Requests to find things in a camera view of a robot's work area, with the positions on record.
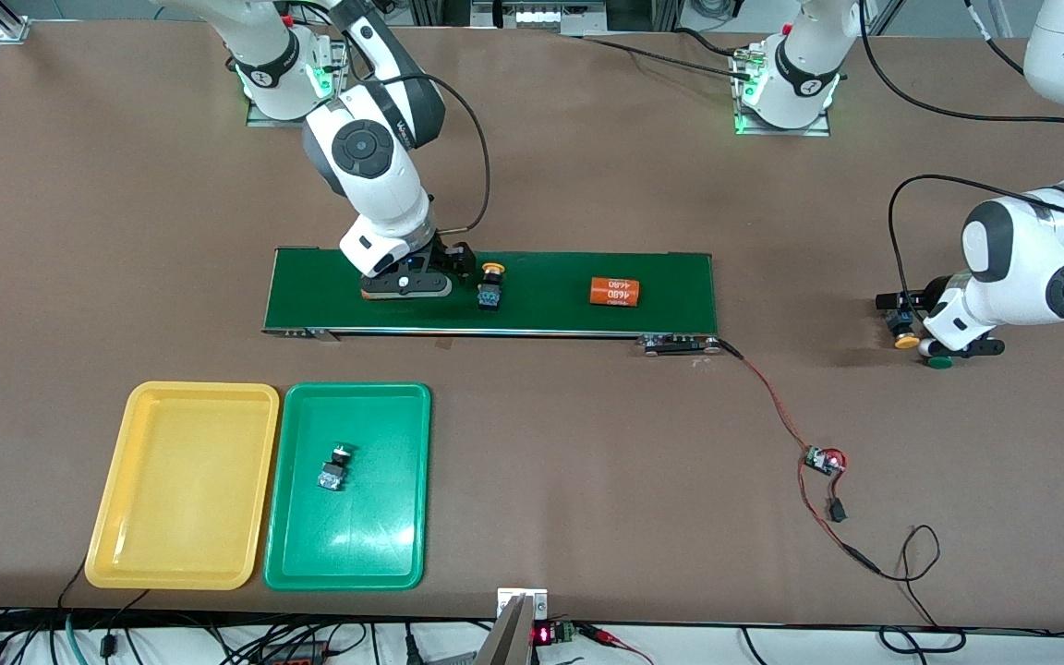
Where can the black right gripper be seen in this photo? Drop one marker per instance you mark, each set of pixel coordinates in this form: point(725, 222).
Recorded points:
point(452, 258)

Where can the yellow mushroom push button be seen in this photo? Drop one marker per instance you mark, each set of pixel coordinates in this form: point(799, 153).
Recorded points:
point(489, 297)
point(907, 341)

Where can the green mushroom push button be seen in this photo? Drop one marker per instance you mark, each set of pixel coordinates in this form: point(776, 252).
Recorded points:
point(939, 362)
point(332, 477)

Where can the orange cylinder white 4680 print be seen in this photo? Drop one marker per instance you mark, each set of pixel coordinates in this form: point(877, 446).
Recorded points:
point(368, 296)
point(613, 292)

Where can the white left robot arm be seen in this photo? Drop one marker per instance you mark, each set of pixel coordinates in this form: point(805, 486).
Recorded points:
point(1021, 277)

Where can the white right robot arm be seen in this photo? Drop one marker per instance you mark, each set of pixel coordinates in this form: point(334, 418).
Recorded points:
point(393, 203)

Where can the green belt conveyor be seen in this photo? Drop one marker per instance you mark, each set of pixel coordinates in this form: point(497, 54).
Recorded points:
point(550, 314)

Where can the small motor controller board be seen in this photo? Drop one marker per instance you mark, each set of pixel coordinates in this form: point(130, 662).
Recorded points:
point(823, 460)

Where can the green plastic tray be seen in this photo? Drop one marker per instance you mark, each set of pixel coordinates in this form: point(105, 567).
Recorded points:
point(375, 536)

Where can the yellow plastic tray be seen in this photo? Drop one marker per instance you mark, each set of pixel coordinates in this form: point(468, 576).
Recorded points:
point(181, 480)

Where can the red digit display module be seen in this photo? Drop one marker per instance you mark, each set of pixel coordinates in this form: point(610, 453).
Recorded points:
point(541, 634)

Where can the red alligator clip lead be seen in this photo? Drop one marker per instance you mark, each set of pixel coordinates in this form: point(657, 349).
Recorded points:
point(601, 634)

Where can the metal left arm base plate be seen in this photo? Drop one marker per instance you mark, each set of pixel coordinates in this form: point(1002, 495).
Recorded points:
point(781, 131)

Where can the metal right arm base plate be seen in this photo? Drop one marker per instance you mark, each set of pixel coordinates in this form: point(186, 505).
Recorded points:
point(283, 121)

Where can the aluminium frame with labels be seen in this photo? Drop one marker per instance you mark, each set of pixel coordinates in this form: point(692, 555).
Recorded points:
point(541, 16)

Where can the small metal bracket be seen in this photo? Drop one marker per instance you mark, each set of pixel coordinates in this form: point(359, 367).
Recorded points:
point(537, 605)

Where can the grey camera stand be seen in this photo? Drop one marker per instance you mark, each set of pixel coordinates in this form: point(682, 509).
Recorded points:
point(506, 642)

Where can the aluminium corner bracket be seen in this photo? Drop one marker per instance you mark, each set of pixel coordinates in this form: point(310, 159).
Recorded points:
point(13, 30)

